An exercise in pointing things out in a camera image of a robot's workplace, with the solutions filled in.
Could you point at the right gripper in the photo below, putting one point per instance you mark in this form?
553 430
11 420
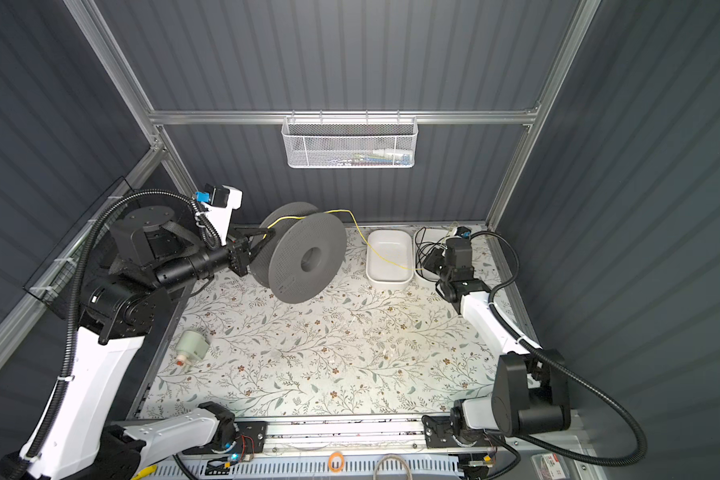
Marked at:
436 256

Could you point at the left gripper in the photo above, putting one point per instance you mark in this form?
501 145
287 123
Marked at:
241 253

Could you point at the dark grey cable spool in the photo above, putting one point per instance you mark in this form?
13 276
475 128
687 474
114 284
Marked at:
305 254

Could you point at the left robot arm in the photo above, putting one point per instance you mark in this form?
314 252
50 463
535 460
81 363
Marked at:
106 324

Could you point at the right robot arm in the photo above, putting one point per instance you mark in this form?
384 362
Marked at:
530 393

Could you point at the right white tray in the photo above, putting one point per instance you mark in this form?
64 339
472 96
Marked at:
429 251

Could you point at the white tray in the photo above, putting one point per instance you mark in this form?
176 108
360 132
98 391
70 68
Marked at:
429 251
390 259

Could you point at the left white tray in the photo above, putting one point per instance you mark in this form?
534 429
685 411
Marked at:
390 259

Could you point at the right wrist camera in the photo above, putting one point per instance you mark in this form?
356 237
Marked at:
460 231

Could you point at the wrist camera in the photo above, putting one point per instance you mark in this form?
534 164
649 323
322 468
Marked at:
216 204
460 231

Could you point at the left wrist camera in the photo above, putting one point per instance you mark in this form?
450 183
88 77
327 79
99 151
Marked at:
216 204

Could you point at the white wire mesh basket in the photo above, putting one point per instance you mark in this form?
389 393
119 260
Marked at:
346 145

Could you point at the black wire basket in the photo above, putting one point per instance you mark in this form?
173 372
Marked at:
47 287

